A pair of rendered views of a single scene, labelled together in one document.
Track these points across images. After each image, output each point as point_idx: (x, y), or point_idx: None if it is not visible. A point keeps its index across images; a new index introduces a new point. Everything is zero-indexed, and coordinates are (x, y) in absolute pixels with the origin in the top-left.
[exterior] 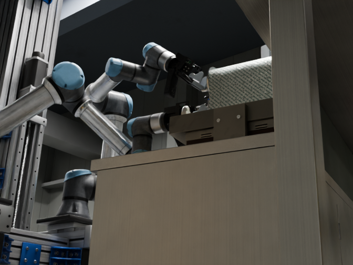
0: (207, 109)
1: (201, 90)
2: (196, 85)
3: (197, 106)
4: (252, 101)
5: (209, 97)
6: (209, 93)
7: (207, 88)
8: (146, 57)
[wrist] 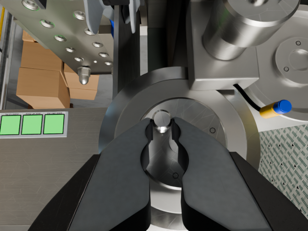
0: (131, 27)
1: (153, 117)
2: (118, 135)
3: (228, 22)
4: (57, 56)
5: (113, 69)
6: (113, 85)
7: (142, 118)
8: None
